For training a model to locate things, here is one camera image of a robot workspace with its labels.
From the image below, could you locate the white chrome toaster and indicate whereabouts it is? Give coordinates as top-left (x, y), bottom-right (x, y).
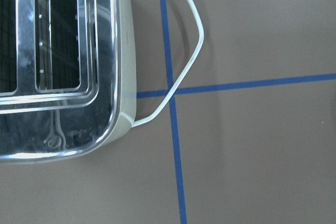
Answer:
top-left (1, 0), bottom-right (137, 164)

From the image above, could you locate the white toaster power cord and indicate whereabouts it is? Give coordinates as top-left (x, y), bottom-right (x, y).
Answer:
top-left (125, 0), bottom-right (205, 127)

